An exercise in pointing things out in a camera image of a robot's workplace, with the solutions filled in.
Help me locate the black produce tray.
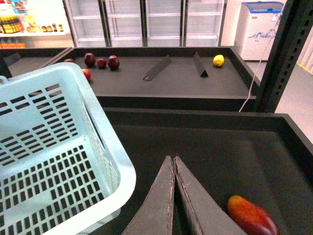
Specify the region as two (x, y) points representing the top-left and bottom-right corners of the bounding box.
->
(95, 108), (313, 235)
(54, 47), (260, 112)
(0, 47), (71, 77)

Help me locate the light blue plastic basket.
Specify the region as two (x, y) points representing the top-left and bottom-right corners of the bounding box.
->
(0, 62), (136, 235)

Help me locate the black divider strip right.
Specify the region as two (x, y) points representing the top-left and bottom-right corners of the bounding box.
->
(193, 52), (208, 78)

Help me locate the black perforated post right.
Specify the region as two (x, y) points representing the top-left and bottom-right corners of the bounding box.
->
(253, 0), (313, 113)

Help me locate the dark red apple behind orange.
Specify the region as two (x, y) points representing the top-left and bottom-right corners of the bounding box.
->
(64, 59), (75, 63)

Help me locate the dark red apple rear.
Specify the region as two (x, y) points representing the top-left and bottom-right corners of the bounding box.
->
(84, 52), (96, 67)

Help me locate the black upper right produce tray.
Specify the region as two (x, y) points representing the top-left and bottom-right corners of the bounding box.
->
(54, 47), (260, 112)

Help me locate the yellow lemon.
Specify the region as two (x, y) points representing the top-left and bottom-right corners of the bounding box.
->
(213, 54), (224, 68)

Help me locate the red orange mango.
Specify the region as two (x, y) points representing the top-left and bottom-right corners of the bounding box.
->
(227, 195), (281, 235)

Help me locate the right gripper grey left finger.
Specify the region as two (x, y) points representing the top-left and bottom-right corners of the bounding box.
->
(122, 156), (175, 235)

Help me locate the black lower right produce tray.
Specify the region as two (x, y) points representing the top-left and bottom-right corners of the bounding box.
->
(95, 108), (313, 235)

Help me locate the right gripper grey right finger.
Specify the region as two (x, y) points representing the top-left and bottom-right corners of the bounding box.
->
(174, 157), (246, 235)

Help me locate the white cable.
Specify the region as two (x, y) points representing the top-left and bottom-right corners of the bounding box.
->
(239, 4), (286, 113)

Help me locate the white shelf with bottles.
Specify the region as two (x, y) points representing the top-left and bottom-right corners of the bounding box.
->
(0, 0), (74, 49)

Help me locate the small dark red apple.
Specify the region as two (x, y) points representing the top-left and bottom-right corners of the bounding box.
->
(97, 58), (107, 69)

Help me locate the glass door refrigerator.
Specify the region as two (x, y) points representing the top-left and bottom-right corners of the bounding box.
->
(63, 0), (227, 47)

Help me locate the black divider strip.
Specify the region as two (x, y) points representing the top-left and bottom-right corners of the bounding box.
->
(193, 52), (208, 78)
(143, 55), (171, 81)

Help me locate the black upper left produce tray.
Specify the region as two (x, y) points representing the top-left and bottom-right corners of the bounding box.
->
(0, 47), (71, 77)

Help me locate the white chest freezer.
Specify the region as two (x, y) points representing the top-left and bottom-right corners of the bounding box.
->
(234, 1), (284, 61)

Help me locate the black divider strip left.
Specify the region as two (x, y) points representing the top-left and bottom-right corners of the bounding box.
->
(143, 55), (171, 81)

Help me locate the red yellow apple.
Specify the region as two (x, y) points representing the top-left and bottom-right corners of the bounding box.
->
(81, 69), (91, 81)

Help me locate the large dark red apple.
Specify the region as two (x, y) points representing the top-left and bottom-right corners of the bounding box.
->
(108, 55), (120, 70)

